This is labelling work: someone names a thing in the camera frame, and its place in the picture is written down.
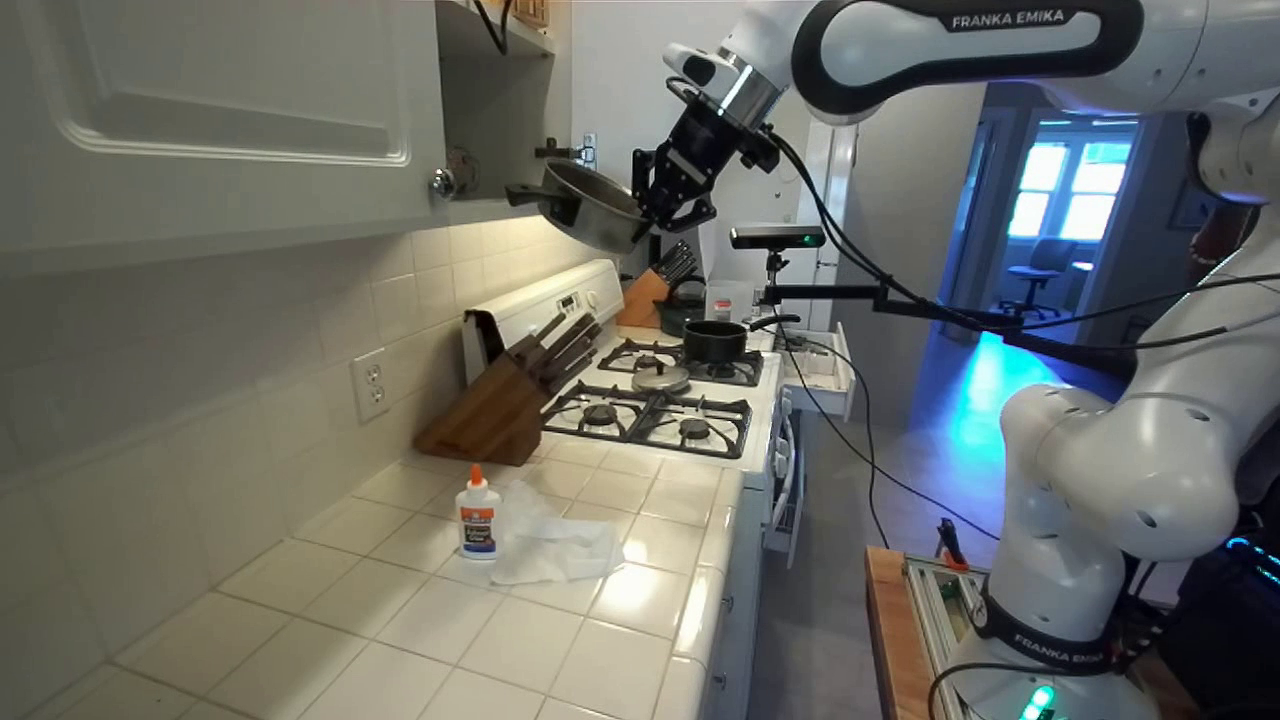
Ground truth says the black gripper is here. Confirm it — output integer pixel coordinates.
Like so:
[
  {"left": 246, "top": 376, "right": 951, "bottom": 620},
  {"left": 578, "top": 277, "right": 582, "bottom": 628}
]
[{"left": 627, "top": 98, "right": 751, "bottom": 249}]

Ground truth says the metal pan with black handle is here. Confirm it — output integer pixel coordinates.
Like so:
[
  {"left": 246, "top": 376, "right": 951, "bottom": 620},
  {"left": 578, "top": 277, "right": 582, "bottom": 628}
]
[{"left": 503, "top": 155, "right": 657, "bottom": 256}]

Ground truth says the black cabinet hinge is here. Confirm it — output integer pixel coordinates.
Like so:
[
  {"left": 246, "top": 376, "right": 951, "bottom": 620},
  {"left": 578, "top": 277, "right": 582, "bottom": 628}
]
[{"left": 530, "top": 132, "right": 600, "bottom": 170}]

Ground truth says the white open cabinet door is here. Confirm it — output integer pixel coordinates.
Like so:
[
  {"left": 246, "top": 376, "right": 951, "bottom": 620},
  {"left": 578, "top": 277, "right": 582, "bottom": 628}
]
[{"left": 566, "top": 0, "right": 833, "bottom": 225}]

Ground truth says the white closed cabinet door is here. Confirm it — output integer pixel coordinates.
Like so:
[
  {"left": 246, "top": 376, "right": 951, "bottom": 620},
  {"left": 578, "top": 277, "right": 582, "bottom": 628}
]
[{"left": 0, "top": 0, "right": 453, "bottom": 277}]

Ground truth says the black kettle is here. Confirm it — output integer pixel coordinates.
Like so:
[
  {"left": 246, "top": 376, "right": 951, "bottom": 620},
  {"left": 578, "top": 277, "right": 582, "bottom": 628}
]
[{"left": 657, "top": 273, "right": 711, "bottom": 334}]

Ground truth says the white gas stove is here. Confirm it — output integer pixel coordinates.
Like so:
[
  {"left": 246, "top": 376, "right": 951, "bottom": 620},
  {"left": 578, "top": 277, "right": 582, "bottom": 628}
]
[{"left": 458, "top": 256, "right": 812, "bottom": 720}]

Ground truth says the black pot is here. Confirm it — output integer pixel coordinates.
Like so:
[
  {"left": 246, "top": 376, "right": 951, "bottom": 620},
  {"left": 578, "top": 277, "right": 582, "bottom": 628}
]
[{"left": 680, "top": 310, "right": 805, "bottom": 370}]

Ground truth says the small silver pot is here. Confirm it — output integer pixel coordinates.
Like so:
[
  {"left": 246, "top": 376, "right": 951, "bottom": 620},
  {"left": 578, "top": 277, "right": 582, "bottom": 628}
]
[{"left": 627, "top": 353, "right": 690, "bottom": 398}]

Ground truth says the dark wooden knife block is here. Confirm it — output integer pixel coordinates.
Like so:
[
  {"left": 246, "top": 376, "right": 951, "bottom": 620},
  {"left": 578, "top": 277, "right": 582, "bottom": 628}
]
[{"left": 411, "top": 307, "right": 604, "bottom": 473}]

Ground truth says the white crumpled cloth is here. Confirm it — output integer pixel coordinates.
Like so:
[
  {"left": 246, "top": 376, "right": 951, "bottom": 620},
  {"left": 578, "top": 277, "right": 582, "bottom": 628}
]
[{"left": 490, "top": 511, "right": 627, "bottom": 591}]

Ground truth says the office chair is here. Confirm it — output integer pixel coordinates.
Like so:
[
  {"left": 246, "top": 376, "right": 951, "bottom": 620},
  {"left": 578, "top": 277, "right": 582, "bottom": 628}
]
[{"left": 1002, "top": 235, "right": 1073, "bottom": 318}]

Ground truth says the white glue bottle orange cap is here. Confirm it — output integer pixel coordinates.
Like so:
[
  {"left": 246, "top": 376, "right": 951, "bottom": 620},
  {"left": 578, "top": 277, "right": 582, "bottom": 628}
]
[{"left": 453, "top": 459, "right": 506, "bottom": 559}]

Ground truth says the bright window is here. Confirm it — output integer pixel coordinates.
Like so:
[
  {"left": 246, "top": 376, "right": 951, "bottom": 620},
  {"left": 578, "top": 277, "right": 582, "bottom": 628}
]
[{"left": 1006, "top": 116, "right": 1134, "bottom": 242}]

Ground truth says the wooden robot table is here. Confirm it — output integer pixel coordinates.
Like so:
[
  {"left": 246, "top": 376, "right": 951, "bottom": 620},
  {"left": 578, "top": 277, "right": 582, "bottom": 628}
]
[{"left": 860, "top": 543, "right": 1203, "bottom": 720}]

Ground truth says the black camera on stand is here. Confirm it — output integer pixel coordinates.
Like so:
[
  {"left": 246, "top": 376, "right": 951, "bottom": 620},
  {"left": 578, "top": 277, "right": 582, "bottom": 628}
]
[{"left": 728, "top": 225, "right": 827, "bottom": 256}]

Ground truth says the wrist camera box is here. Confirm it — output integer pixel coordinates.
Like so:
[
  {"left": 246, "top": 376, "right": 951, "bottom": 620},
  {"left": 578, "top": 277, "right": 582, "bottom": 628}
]
[{"left": 662, "top": 38, "right": 730, "bottom": 91}]

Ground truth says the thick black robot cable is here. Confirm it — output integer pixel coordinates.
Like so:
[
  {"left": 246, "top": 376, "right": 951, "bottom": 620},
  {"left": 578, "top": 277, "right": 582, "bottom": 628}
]
[{"left": 765, "top": 123, "right": 1280, "bottom": 353}]

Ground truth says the open wall cabinet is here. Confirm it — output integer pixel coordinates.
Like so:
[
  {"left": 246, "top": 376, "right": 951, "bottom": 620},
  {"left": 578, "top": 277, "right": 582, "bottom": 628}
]
[{"left": 434, "top": 0, "right": 575, "bottom": 229}]

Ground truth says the black cord in cabinet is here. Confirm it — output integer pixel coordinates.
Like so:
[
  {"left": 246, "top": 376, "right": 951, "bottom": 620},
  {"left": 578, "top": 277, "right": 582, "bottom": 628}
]
[{"left": 473, "top": 0, "right": 519, "bottom": 54}]

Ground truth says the thin black hanging cable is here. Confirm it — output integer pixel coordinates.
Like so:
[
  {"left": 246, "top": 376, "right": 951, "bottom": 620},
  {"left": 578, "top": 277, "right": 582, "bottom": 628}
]
[{"left": 782, "top": 341, "right": 1002, "bottom": 547}]

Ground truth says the white wall outlet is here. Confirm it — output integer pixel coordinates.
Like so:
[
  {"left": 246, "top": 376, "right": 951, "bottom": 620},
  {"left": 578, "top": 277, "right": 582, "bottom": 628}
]
[{"left": 348, "top": 343, "right": 392, "bottom": 426}]

